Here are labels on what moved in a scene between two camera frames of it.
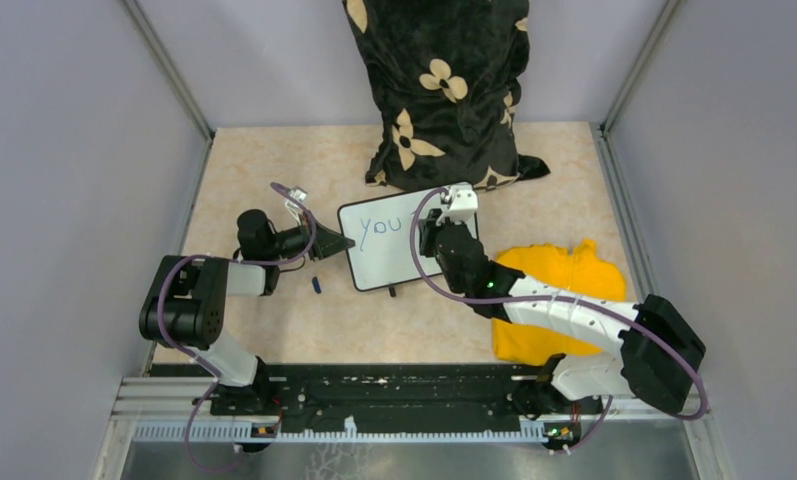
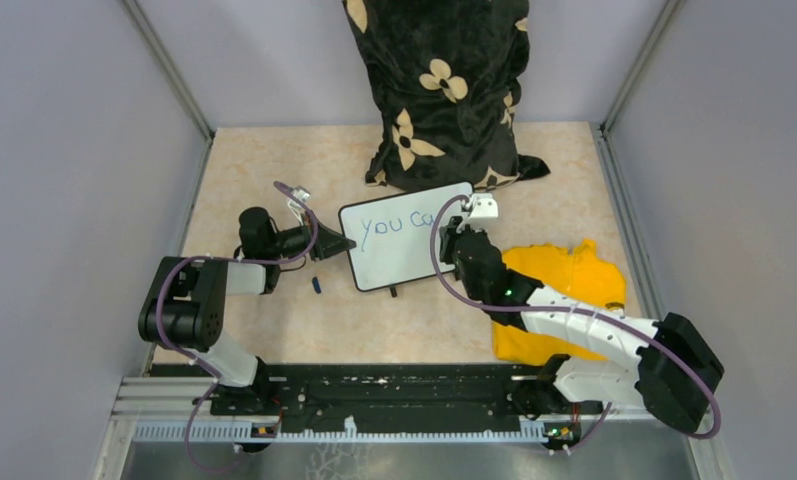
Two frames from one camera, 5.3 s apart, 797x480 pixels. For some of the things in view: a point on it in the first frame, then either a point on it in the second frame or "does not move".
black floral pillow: [449, 76] does not move
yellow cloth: [582, 271] does not move
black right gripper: [430, 230] -> [449, 237]
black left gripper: [326, 243] does not move
